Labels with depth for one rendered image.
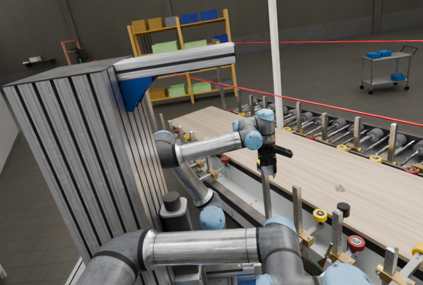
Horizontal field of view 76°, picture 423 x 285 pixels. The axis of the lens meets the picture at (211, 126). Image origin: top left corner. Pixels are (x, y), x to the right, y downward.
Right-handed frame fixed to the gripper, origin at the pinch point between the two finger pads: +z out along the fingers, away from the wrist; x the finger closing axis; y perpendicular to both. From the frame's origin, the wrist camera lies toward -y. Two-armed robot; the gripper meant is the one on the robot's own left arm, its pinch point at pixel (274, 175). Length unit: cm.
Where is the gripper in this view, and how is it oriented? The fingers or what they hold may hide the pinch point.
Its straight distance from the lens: 141.4
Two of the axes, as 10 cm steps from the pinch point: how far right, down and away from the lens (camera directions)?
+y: -9.9, 1.4, 0.8
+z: 1.6, 9.1, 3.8
